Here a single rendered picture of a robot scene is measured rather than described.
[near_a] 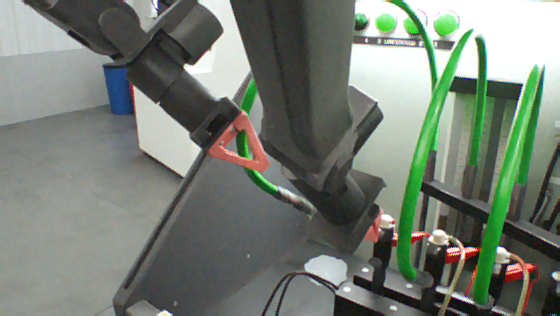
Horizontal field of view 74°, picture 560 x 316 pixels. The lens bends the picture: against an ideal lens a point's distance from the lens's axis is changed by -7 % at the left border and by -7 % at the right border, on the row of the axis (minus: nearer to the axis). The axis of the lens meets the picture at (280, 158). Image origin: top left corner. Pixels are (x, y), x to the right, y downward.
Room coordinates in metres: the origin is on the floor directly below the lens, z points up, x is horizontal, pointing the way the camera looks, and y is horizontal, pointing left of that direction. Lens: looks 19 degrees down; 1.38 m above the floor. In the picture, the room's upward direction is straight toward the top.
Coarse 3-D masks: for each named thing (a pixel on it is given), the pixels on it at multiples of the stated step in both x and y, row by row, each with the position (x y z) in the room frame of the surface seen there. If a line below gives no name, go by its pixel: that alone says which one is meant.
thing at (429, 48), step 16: (368, 0) 0.59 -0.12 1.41; (384, 0) 0.60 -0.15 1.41; (400, 0) 0.61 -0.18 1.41; (416, 16) 0.63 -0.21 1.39; (432, 48) 0.66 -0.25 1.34; (432, 64) 0.66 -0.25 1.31; (432, 80) 0.67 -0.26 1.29; (240, 144) 0.48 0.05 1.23; (432, 144) 0.67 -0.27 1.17; (256, 176) 0.49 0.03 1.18; (272, 192) 0.51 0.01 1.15
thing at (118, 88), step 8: (104, 64) 6.09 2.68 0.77; (112, 64) 6.09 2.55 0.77; (120, 64) 6.09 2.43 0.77; (104, 72) 6.06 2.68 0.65; (112, 72) 5.96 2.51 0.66; (120, 72) 5.96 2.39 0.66; (112, 80) 5.97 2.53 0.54; (120, 80) 5.97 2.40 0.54; (112, 88) 5.99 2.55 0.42; (120, 88) 5.97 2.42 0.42; (128, 88) 6.02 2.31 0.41; (112, 96) 6.00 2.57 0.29; (120, 96) 5.98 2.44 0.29; (128, 96) 6.02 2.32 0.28; (112, 104) 6.03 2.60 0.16; (120, 104) 5.99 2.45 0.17; (128, 104) 6.02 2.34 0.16; (112, 112) 6.07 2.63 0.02; (120, 112) 6.00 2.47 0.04; (128, 112) 6.02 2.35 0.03
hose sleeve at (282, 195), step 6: (276, 186) 0.52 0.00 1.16; (282, 192) 0.51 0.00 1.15; (288, 192) 0.52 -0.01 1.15; (276, 198) 0.51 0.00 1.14; (282, 198) 0.51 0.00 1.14; (288, 198) 0.52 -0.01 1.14; (294, 198) 0.52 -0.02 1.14; (300, 198) 0.53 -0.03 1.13; (288, 204) 0.52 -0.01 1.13; (294, 204) 0.52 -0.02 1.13; (300, 204) 0.53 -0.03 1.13; (306, 204) 0.53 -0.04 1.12; (300, 210) 0.53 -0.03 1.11; (306, 210) 0.53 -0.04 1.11; (312, 210) 0.54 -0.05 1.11
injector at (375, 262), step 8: (392, 232) 0.51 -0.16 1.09; (384, 240) 0.51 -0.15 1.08; (392, 240) 0.51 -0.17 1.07; (376, 248) 0.51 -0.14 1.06; (384, 248) 0.51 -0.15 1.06; (376, 256) 0.51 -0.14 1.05; (384, 256) 0.51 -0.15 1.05; (376, 264) 0.49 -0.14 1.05; (384, 264) 0.51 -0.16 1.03; (376, 272) 0.51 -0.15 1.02; (384, 272) 0.51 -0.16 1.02; (376, 280) 0.51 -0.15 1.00; (384, 280) 0.52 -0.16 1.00; (376, 288) 0.51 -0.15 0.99
